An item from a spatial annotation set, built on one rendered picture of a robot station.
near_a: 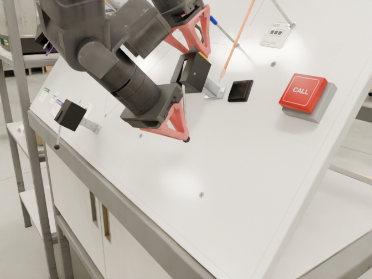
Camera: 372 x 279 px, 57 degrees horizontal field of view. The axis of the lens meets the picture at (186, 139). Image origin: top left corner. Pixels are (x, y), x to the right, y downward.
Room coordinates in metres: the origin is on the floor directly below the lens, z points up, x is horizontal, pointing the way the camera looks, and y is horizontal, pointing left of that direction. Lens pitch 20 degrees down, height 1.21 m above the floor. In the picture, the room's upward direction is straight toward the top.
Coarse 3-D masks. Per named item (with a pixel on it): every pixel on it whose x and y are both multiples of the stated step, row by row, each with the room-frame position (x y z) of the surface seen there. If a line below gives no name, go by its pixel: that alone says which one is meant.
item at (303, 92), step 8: (296, 80) 0.48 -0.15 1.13; (304, 80) 0.47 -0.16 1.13; (312, 80) 0.46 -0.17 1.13; (320, 80) 0.45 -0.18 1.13; (288, 88) 0.48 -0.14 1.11; (296, 88) 0.47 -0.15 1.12; (304, 88) 0.46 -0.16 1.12; (312, 88) 0.45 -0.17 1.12; (320, 88) 0.44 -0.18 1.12; (288, 96) 0.47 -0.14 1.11; (296, 96) 0.46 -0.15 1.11; (304, 96) 0.45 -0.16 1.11; (312, 96) 0.44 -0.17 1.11; (320, 96) 0.45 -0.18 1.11; (280, 104) 0.47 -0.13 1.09; (288, 104) 0.46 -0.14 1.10; (296, 104) 0.45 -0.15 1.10; (304, 104) 0.44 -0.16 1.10; (312, 104) 0.44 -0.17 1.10
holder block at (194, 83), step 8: (184, 56) 0.60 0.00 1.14; (192, 56) 0.58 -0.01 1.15; (200, 56) 0.59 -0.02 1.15; (192, 64) 0.57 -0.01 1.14; (200, 64) 0.58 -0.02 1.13; (208, 64) 0.60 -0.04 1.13; (176, 72) 0.59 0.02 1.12; (184, 72) 0.57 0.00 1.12; (192, 72) 0.57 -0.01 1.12; (200, 72) 0.58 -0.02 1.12; (208, 72) 0.59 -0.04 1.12; (176, 80) 0.57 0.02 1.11; (184, 80) 0.56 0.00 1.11; (192, 80) 0.56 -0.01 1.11; (200, 80) 0.58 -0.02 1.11; (192, 88) 0.57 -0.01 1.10; (200, 88) 0.57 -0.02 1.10
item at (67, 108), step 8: (64, 104) 0.82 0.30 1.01; (72, 104) 0.79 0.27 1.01; (64, 112) 0.79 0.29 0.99; (72, 112) 0.79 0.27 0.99; (80, 112) 0.80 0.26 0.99; (56, 120) 0.80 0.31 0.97; (64, 120) 0.78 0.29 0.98; (72, 120) 0.79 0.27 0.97; (80, 120) 0.80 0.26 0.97; (88, 120) 0.83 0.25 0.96; (72, 128) 0.79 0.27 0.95; (88, 128) 0.83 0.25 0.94; (96, 128) 0.84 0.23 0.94; (56, 144) 0.79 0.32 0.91
